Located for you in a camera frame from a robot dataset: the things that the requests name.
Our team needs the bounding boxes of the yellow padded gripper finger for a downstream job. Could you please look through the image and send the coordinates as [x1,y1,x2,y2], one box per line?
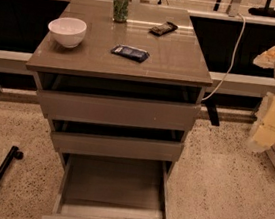
[247,92,275,153]

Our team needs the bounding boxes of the blue rxbar blueberry wrapper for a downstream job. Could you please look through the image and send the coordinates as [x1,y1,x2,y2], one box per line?
[111,44,150,63]

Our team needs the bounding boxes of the grey top drawer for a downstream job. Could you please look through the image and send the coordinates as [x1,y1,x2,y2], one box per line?
[37,90,200,131]

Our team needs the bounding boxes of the grey drawer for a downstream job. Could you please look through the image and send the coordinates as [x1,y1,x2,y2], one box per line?
[42,155,170,219]
[37,90,200,131]
[50,132,184,162]

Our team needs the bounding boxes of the grey drawer cabinet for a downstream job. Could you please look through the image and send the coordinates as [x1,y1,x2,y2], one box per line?
[26,0,212,219]

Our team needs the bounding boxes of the grey bottom drawer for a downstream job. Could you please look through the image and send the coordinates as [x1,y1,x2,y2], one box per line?
[42,155,170,219]

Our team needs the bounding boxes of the grey middle drawer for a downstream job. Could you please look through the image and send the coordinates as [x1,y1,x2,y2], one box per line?
[50,132,184,162]

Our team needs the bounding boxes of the dark snack bar wrapper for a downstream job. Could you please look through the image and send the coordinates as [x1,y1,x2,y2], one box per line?
[149,22,178,37]

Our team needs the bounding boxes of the green soda can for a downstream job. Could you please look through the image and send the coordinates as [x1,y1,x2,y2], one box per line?
[113,0,129,23]

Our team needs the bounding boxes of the white ceramic bowl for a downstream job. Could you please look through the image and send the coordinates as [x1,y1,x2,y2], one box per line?
[48,17,87,48]

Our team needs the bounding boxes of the black table leg bracket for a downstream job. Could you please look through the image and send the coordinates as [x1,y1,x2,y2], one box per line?
[205,100,220,126]

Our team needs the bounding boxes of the white cable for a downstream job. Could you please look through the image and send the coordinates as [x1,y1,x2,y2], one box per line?
[201,10,248,106]

